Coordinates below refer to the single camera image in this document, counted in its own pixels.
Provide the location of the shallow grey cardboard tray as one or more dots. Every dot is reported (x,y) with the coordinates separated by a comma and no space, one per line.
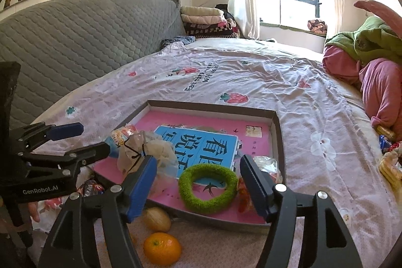
(206,110)

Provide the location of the blue wrapped candy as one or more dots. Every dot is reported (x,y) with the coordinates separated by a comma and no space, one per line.
(385,144)

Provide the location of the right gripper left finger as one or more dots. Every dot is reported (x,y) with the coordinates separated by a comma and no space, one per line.
(71,241)

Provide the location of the yellow-green round fruit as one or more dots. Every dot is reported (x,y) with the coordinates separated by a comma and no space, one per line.
(157,219)

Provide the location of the yellow snack bag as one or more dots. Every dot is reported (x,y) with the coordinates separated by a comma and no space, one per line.
(389,169)

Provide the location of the pink floral bed sheet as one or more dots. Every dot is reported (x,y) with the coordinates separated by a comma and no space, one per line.
(328,140)

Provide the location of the clear bag with black tie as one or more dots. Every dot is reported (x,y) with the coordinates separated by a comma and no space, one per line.
(137,146)

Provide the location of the pink crumpled duvet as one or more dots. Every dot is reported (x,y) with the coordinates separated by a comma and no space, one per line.
(379,81)

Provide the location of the stack of folded blankets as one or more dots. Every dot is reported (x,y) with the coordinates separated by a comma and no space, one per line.
(201,22)

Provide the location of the grey quilted headboard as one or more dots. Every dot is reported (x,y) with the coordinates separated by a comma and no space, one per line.
(64,44)

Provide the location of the red snack in clear wrapper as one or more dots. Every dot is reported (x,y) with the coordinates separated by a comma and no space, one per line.
(259,185)

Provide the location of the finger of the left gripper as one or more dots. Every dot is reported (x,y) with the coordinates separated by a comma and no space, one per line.
(30,137)
(60,172)

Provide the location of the green blanket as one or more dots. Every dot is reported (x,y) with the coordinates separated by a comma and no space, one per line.
(374,39)

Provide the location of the pink and blue book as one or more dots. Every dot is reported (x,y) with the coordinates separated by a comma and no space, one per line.
(197,139)

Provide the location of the dusty pink pillow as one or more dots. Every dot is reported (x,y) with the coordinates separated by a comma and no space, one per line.
(389,16)

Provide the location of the orange mandarin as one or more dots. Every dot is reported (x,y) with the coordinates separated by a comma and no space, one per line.
(162,249)

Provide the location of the dark blue snack packet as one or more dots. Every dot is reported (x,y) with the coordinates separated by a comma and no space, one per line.
(91,188)

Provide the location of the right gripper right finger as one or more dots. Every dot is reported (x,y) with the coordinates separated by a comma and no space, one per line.
(326,242)

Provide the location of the person's left hand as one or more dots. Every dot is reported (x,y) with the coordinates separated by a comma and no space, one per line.
(33,211)

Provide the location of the blue capsule toy ball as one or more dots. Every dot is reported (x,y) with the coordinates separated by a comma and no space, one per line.
(117,138)

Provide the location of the colourful bundle on windowsill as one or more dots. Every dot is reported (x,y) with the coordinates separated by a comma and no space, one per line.
(317,26)

